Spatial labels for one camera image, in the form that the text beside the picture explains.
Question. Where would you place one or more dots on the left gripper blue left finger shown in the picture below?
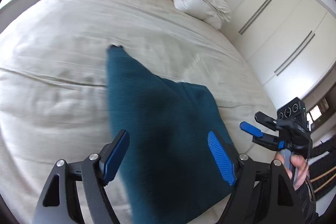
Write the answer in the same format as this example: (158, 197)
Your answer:
(111, 157)

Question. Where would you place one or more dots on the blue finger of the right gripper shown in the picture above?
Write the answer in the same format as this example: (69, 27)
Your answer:
(266, 121)
(252, 130)

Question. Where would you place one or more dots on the dark teal knitted garment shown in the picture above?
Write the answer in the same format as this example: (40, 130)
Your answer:
(169, 172)

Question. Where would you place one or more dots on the white wardrobe with handles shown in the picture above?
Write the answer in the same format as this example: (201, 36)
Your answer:
(289, 44)

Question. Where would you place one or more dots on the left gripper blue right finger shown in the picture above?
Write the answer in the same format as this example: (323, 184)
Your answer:
(225, 157)

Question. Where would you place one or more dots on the white folded duvet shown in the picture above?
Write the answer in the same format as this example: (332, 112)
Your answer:
(212, 12)

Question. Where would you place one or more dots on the dark jacket right sleeve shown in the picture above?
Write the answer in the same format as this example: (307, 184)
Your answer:
(308, 207)

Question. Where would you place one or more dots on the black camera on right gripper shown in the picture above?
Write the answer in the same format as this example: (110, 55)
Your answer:
(296, 110)

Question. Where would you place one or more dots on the white low partition ledge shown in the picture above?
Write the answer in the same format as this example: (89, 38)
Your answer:
(11, 9)

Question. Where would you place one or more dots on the beige bed cover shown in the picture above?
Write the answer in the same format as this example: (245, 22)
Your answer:
(53, 87)

